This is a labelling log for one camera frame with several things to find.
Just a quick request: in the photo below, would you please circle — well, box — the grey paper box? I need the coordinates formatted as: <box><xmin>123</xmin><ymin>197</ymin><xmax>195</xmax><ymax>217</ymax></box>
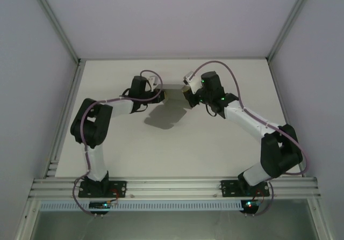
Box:
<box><xmin>144</xmin><ymin>83</ymin><xmax>189</xmax><ymax>130</ymax></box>

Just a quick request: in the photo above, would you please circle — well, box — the right control board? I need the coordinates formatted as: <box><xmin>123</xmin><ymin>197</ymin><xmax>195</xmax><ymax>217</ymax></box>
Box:
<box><xmin>240</xmin><ymin>200</ymin><xmax>260</xmax><ymax>213</ymax></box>

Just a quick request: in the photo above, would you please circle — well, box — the control board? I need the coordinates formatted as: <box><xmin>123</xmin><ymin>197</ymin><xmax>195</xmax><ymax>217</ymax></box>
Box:
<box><xmin>240</xmin><ymin>200</ymin><xmax>260</xmax><ymax>213</ymax></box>
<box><xmin>89</xmin><ymin>201</ymin><xmax>111</xmax><ymax>211</ymax></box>

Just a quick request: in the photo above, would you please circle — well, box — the left control board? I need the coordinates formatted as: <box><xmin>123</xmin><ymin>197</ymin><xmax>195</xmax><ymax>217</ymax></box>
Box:
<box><xmin>89</xmin><ymin>201</ymin><xmax>111</xmax><ymax>211</ymax></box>

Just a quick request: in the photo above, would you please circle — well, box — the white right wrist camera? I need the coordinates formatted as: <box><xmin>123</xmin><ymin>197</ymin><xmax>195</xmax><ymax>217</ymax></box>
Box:
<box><xmin>183</xmin><ymin>70</ymin><xmax>202</xmax><ymax>91</ymax></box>

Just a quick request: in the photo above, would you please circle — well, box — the aluminium side rail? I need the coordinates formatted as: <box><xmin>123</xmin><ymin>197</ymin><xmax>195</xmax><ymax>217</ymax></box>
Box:
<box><xmin>42</xmin><ymin>60</ymin><xmax>86</xmax><ymax>179</ymax></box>
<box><xmin>267</xmin><ymin>59</ymin><xmax>306</xmax><ymax>177</ymax></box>

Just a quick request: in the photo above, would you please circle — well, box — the aluminium mounting rail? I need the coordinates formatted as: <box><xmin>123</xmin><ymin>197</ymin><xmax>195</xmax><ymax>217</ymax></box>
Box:
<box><xmin>28</xmin><ymin>177</ymin><xmax>322</xmax><ymax>199</ymax></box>

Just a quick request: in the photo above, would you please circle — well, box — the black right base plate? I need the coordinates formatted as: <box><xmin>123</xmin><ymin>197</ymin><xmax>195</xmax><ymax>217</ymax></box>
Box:
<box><xmin>220</xmin><ymin>179</ymin><xmax>270</xmax><ymax>198</ymax></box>

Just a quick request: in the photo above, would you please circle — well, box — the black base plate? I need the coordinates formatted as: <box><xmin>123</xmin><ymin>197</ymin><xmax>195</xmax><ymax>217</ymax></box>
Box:
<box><xmin>220</xmin><ymin>179</ymin><xmax>270</xmax><ymax>198</ymax></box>
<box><xmin>78</xmin><ymin>180</ymin><xmax>127</xmax><ymax>198</ymax></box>

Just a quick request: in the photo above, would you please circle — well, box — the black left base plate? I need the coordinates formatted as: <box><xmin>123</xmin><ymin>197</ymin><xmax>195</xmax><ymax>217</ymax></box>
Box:
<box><xmin>78</xmin><ymin>180</ymin><xmax>127</xmax><ymax>198</ymax></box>

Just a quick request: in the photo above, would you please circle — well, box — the slotted pale blue cable duct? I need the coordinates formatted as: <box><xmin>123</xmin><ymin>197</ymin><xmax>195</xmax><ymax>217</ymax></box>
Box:
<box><xmin>39</xmin><ymin>200</ymin><xmax>242</xmax><ymax>212</ymax></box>

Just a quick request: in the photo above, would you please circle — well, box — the aluminium frame post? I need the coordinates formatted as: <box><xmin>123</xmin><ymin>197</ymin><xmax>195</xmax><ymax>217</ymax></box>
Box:
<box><xmin>266</xmin><ymin>0</ymin><xmax>316</xmax><ymax>61</ymax></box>
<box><xmin>26</xmin><ymin>0</ymin><xmax>82</xmax><ymax>61</ymax></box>

